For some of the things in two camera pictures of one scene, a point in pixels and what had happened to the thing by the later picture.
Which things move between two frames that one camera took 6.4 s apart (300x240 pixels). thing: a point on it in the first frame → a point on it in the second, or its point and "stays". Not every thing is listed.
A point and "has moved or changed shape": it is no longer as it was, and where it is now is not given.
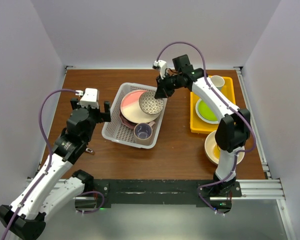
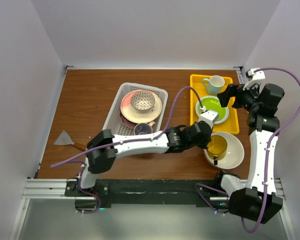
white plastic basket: x=115 y=131 stays
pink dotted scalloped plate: x=127 y=122 stays
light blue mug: x=218 y=81 stays
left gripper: x=101 y=116 → x=204 y=144
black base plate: x=156 y=192 stays
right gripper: x=162 y=91 → x=233 y=90
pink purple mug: x=143 y=131 stays
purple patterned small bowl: x=150 y=104 has moved or changed shape
